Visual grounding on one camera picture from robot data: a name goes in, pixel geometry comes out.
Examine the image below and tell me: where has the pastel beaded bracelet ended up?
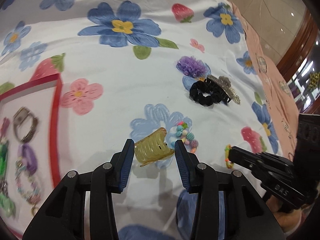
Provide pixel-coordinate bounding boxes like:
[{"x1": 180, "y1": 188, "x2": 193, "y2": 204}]
[{"x1": 14, "y1": 159, "x2": 43, "y2": 205}]

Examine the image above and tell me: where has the rainbow loom band ring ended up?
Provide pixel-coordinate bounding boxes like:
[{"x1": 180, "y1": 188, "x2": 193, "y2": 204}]
[{"x1": 223, "y1": 144, "x2": 235, "y2": 170}]

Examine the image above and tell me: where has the green hair tie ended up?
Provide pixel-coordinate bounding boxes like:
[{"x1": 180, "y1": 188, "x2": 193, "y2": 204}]
[{"x1": 0, "y1": 193, "x2": 16, "y2": 218}]

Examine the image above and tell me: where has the silver chain bracelet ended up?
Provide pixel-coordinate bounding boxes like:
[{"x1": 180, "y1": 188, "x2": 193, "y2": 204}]
[{"x1": 0, "y1": 177, "x2": 9, "y2": 197}]

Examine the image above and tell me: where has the purple bow hair tie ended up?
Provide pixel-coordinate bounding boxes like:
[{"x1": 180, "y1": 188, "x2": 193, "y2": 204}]
[{"x1": 17, "y1": 143, "x2": 40, "y2": 175}]

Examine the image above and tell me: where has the green braided bracelet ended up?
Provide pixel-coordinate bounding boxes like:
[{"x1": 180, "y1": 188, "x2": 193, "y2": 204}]
[{"x1": 0, "y1": 139, "x2": 10, "y2": 178}]

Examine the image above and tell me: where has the square wrist watch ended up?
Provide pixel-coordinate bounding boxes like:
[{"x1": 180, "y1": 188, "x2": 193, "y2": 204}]
[{"x1": 13, "y1": 107, "x2": 39, "y2": 144}]

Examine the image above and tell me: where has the red hair clip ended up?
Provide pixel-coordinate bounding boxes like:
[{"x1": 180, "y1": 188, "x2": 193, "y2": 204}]
[{"x1": 1, "y1": 117, "x2": 10, "y2": 139}]

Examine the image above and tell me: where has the yellow translucent claw clip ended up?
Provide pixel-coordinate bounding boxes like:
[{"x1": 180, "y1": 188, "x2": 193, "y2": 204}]
[{"x1": 135, "y1": 127, "x2": 174, "y2": 167}]

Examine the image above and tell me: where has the person's right hand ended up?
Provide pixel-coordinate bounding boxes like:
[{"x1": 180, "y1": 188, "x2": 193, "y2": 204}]
[{"x1": 266, "y1": 196, "x2": 302, "y2": 232}]

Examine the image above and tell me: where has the pink patterned blanket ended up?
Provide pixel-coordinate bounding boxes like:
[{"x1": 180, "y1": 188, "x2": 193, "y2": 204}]
[{"x1": 232, "y1": 4, "x2": 299, "y2": 159}]

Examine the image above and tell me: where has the rhinestone silver hair clip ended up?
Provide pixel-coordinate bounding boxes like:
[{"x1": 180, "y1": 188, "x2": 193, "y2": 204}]
[{"x1": 207, "y1": 75, "x2": 241, "y2": 105}]

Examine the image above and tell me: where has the black velvet scrunchie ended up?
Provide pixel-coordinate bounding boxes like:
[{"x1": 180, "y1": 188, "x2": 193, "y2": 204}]
[{"x1": 189, "y1": 79, "x2": 231, "y2": 107}]

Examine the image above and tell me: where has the wooden glass display cabinet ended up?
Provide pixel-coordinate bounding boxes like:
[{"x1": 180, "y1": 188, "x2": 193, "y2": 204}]
[{"x1": 277, "y1": 10, "x2": 319, "y2": 114}]

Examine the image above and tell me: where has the red shallow box tray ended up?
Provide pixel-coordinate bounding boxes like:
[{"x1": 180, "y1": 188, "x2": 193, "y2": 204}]
[{"x1": 0, "y1": 73, "x2": 64, "y2": 240}]

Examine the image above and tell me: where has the purple ruffled scrunchie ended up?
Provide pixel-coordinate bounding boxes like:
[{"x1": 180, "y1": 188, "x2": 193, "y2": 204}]
[{"x1": 176, "y1": 56, "x2": 207, "y2": 78}]

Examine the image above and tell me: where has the floral white bed sheet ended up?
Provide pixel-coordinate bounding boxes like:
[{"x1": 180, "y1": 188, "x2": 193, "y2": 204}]
[{"x1": 0, "y1": 0, "x2": 286, "y2": 240}]

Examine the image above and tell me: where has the colourful chunky bead bracelet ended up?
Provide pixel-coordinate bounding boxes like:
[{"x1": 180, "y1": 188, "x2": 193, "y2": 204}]
[{"x1": 171, "y1": 120, "x2": 200, "y2": 154}]

